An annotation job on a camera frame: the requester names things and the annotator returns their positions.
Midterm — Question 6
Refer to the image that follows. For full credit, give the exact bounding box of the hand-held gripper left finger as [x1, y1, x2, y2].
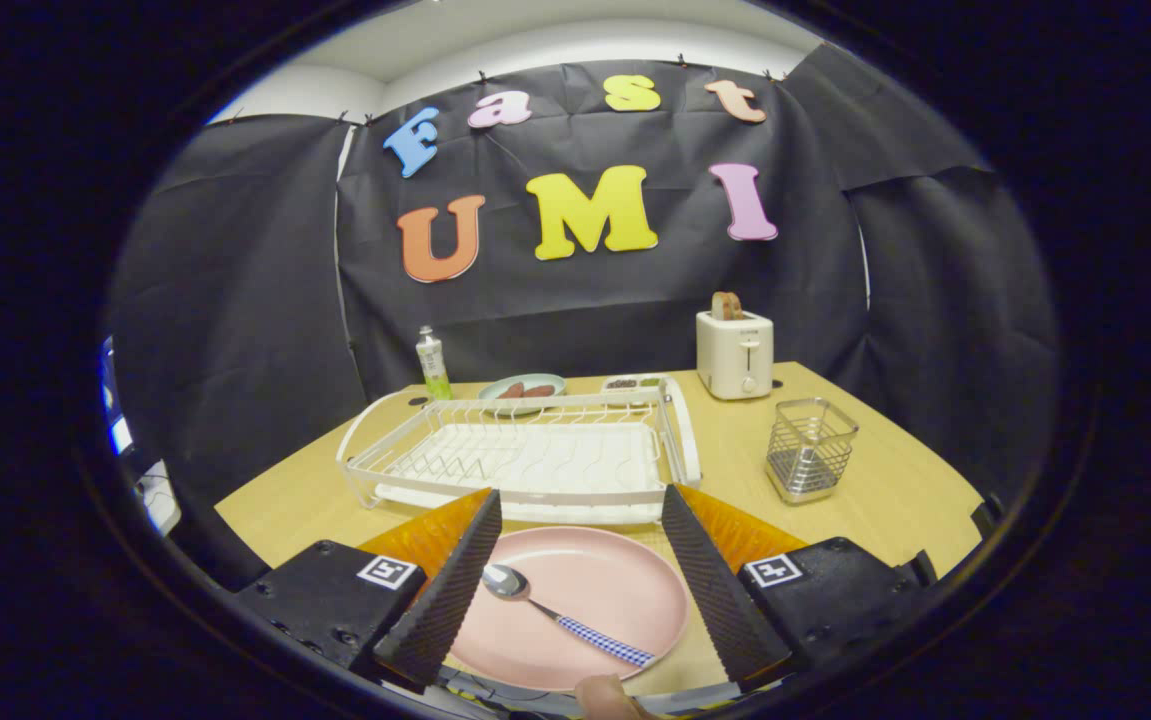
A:
[235, 488, 503, 691]

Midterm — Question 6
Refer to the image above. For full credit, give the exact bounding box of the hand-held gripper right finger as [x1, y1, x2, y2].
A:
[661, 485, 926, 691]

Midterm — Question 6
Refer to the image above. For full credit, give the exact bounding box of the spoon with blue checked handle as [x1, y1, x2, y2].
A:
[481, 564, 656, 669]

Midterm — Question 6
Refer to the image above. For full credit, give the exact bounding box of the pink plate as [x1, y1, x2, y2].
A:
[445, 526, 690, 693]

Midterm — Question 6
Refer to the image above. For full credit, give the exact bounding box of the metal wire basket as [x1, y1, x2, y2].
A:
[765, 397, 859, 505]

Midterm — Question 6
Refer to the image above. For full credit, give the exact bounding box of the white dish rack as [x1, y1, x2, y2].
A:
[336, 376, 702, 526]

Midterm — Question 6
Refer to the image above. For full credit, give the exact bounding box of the pale green plate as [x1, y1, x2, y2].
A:
[478, 373, 567, 416]

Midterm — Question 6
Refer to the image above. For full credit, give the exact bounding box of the green and white bottle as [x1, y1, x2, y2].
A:
[415, 325, 453, 401]

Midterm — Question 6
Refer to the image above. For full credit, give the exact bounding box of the cream toaster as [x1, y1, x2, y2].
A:
[696, 309, 774, 401]

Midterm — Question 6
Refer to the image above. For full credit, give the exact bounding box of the white object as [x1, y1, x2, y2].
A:
[135, 460, 182, 536]

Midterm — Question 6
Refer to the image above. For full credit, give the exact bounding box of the black backdrop cloth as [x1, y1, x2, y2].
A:
[105, 45, 1061, 591]

